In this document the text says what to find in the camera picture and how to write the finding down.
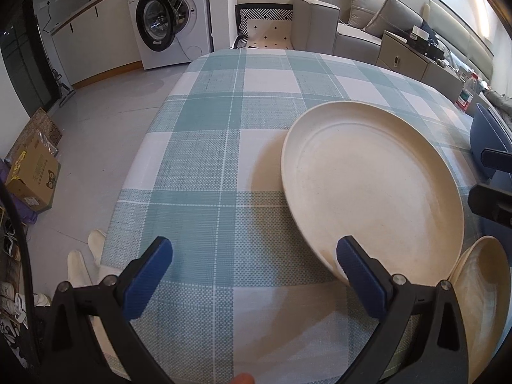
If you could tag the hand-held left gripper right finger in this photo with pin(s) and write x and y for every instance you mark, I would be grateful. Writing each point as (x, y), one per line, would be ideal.
(360, 280)

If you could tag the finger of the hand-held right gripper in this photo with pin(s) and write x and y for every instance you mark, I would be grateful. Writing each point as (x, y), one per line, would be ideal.
(496, 156)
(490, 204)

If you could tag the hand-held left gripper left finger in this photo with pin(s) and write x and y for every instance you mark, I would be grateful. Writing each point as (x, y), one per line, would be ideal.
(146, 280)

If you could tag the blue bowl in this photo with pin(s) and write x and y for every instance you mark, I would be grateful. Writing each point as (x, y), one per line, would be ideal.
(480, 136)

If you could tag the cream round plate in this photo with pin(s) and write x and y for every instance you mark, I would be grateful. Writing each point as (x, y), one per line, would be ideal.
(372, 192)
(484, 308)

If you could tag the person's left hand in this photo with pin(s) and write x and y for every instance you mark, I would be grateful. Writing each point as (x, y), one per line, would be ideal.
(244, 379)

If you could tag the grey duvet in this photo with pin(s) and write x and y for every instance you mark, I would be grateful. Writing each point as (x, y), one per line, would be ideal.
(502, 102)

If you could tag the cream slipper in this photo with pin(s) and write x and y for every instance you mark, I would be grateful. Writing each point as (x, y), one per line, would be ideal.
(96, 246)
(82, 268)

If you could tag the plastic water bottle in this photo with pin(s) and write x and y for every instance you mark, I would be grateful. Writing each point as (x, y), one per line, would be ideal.
(468, 96)

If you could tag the white sneaker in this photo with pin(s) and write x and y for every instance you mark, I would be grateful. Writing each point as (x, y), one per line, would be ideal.
(38, 299)

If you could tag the teal plaid tablecloth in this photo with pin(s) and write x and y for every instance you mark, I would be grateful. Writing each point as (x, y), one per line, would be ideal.
(200, 168)

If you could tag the beige side cabinet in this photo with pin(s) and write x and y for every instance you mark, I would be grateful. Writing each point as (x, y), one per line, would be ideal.
(400, 56)

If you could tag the small white box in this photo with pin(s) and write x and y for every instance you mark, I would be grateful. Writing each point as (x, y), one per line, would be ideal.
(420, 30)

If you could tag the cardboard box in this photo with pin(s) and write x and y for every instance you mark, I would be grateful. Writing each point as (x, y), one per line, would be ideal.
(36, 176)

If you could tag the dark grey pillow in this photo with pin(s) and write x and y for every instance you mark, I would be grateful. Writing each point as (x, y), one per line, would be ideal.
(394, 16)

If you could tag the brown flat cardboard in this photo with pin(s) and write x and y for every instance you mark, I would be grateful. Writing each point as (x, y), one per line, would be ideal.
(40, 124)

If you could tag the light grey pillow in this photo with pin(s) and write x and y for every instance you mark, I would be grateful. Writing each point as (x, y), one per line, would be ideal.
(364, 4)

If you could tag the floor mop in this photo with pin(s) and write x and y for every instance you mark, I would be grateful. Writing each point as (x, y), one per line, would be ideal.
(64, 92)

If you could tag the grey sofa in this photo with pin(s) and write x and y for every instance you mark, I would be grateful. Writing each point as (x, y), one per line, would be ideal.
(312, 24)

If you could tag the white kitchen counter cabinet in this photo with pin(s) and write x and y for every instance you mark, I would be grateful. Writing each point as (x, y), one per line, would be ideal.
(100, 48)

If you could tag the dark glass door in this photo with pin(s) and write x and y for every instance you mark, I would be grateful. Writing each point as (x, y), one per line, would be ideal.
(24, 68)

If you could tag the white washing machine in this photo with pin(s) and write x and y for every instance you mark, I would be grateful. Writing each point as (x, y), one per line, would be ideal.
(192, 28)

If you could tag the white dotted cushion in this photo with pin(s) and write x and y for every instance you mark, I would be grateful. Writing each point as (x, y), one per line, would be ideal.
(270, 34)

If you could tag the black patterned chair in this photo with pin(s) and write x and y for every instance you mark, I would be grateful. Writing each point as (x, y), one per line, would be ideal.
(260, 11)

